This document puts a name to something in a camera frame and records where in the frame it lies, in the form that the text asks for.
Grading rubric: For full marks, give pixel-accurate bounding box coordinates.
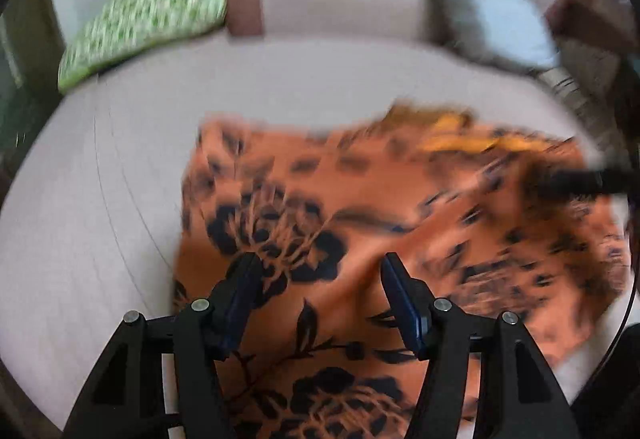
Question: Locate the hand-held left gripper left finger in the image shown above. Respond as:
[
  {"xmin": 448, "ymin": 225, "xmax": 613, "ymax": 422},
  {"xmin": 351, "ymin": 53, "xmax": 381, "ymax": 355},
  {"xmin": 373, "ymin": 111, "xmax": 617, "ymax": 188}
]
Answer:
[{"xmin": 62, "ymin": 253, "xmax": 266, "ymax": 439}]

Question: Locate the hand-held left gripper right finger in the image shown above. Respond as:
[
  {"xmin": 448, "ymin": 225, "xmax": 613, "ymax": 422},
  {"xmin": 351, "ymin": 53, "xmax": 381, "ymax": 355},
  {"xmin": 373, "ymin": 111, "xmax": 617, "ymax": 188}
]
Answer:
[{"xmin": 380, "ymin": 253, "xmax": 581, "ymax": 439}]

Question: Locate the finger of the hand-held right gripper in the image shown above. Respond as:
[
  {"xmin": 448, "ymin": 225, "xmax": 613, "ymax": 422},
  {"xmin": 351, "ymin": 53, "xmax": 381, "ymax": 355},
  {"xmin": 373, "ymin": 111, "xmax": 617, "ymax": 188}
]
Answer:
[{"xmin": 530, "ymin": 166, "xmax": 640, "ymax": 200}]

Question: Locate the orange black floral blouse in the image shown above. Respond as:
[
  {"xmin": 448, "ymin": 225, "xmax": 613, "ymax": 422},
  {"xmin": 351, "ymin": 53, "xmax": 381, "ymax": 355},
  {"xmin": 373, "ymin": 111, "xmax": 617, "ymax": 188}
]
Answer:
[{"xmin": 170, "ymin": 101, "xmax": 631, "ymax": 439}]

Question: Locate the green checkered pillow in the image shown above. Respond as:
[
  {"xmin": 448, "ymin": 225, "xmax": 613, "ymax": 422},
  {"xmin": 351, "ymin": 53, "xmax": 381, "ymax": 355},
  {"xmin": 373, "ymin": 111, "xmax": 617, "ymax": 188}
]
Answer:
[{"xmin": 57, "ymin": 0, "xmax": 246, "ymax": 94}]

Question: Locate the wooden door with glass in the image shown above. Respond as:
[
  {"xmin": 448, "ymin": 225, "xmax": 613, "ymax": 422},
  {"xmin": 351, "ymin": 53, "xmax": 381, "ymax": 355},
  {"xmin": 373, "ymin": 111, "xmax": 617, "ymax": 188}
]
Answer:
[{"xmin": 0, "ymin": 0, "xmax": 61, "ymax": 170}]

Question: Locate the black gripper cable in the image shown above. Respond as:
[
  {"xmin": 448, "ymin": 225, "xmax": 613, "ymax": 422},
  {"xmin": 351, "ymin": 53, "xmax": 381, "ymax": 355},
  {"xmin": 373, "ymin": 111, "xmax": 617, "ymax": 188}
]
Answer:
[{"xmin": 575, "ymin": 289, "xmax": 640, "ymax": 400}]

